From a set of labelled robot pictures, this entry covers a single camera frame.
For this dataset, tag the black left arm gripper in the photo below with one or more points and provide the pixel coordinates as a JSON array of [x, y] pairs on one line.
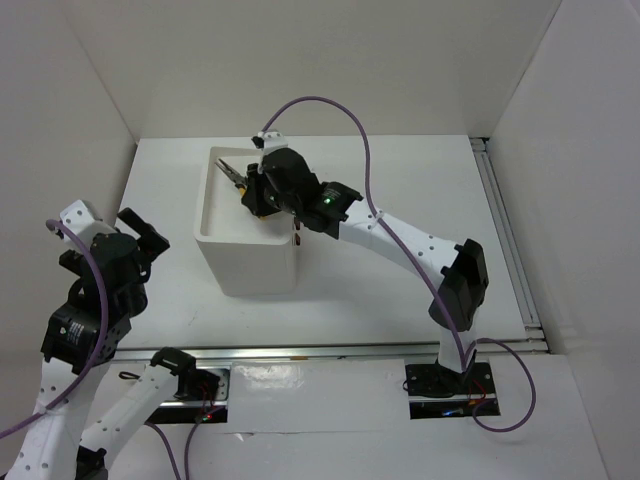
[[150, 239]]

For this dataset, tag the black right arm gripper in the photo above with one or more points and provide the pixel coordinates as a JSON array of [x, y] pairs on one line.
[[251, 197]]

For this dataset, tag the yellow black needle-nose pliers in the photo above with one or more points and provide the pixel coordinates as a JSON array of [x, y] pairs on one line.
[[252, 188]]

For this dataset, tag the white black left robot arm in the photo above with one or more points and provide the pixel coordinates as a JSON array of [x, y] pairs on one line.
[[62, 441]]

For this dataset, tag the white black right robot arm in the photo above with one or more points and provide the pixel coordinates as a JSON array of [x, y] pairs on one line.
[[455, 274]]

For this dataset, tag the white drawer cabinet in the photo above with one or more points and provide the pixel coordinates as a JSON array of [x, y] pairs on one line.
[[247, 256]]

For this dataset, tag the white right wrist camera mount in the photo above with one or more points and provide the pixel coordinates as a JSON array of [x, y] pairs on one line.
[[267, 142]]

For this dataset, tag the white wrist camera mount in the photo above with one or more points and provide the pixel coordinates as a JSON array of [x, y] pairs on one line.
[[78, 225], [267, 142]]

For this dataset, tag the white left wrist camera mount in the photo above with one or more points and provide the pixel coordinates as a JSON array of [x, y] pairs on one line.
[[78, 225]]

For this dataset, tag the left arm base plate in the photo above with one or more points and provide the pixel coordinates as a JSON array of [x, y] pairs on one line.
[[206, 400]]

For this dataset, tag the aluminium front rail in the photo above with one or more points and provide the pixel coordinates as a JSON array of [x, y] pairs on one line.
[[311, 352]]

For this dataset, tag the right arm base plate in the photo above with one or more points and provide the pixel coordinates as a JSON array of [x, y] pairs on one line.
[[437, 393]]

